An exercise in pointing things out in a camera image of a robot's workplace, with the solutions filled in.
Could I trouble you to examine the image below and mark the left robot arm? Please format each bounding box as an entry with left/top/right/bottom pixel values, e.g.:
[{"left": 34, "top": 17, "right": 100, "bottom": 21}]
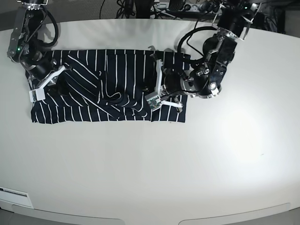
[{"left": 162, "top": 0, "right": 261, "bottom": 98}]

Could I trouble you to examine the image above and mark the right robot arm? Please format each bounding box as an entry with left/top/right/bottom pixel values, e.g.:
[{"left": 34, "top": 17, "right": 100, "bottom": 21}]
[{"left": 7, "top": 0, "right": 59, "bottom": 89}]

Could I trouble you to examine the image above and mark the white label on table edge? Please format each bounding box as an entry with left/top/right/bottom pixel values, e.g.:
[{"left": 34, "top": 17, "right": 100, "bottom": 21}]
[{"left": 0, "top": 187, "right": 33, "bottom": 209}]

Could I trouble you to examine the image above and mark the white power strip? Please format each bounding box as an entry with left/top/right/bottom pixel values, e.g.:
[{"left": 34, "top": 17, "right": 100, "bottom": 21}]
[{"left": 182, "top": 2, "right": 222, "bottom": 13}]

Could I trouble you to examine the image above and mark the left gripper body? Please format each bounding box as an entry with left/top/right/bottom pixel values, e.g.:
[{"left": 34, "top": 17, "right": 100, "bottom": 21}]
[{"left": 163, "top": 69, "right": 199, "bottom": 96}]

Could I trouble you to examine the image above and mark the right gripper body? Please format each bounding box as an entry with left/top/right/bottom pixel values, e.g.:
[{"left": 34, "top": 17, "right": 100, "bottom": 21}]
[{"left": 22, "top": 57, "right": 58, "bottom": 87}]

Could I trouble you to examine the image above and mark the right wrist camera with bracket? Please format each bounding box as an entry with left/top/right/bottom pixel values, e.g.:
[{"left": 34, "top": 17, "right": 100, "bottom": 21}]
[{"left": 29, "top": 65, "right": 70, "bottom": 103}]

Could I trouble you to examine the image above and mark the navy white striped T-shirt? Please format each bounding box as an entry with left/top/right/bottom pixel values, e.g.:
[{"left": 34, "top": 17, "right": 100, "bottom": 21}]
[{"left": 30, "top": 50, "right": 189, "bottom": 124}]

